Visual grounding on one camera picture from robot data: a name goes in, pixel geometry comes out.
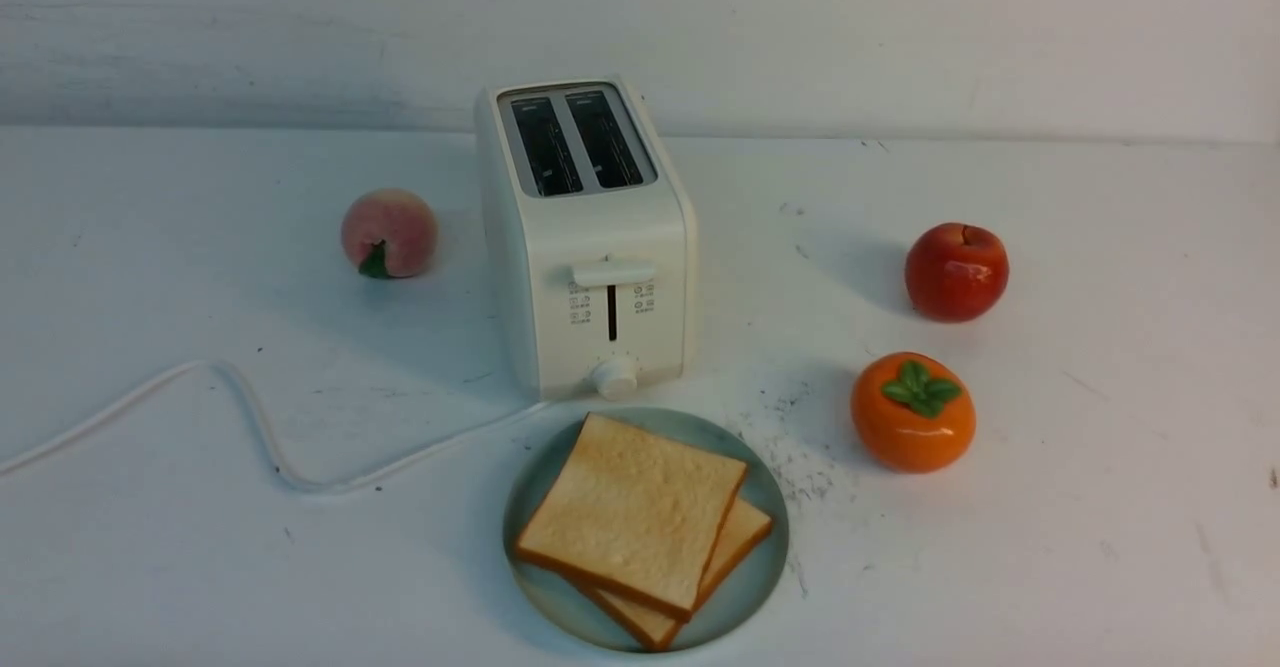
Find toast slice orange crust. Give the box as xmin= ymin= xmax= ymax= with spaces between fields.
xmin=571 ymin=498 xmax=774 ymax=652

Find white toaster power cord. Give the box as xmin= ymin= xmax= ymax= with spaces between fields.
xmin=0 ymin=358 xmax=549 ymax=495

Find red apple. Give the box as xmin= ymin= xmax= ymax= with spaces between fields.
xmin=904 ymin=221 xmax=1010 ymax=323

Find orange persimmon green leaves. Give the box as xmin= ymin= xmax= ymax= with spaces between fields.
xmin=849 ymin=352 xmax=977 ymax=474

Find white two-slot toaster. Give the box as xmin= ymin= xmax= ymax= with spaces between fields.
xmin=474 ymin=76 xmax=699 ymax=402

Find pink peach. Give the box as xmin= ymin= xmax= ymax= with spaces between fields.
xmin=340 ymin=189 xmax=440 ymax=280

